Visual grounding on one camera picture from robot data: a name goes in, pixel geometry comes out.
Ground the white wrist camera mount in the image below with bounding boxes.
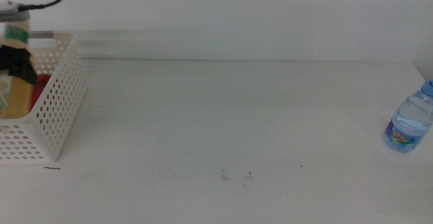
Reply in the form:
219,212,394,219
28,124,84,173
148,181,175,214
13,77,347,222
0,0,20,14

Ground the yellow tea bottle green label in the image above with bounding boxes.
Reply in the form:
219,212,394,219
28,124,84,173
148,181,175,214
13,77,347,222
0,20,35,120

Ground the white perforated plastic basket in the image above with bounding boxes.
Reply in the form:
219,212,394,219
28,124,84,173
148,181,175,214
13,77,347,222
0,30,88,164

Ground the clear water bottle blue cap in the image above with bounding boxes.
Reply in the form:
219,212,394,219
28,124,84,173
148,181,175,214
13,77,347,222
382,79,433,154

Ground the red cola can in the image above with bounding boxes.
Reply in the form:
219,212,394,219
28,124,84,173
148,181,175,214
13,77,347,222
29,74,52,112

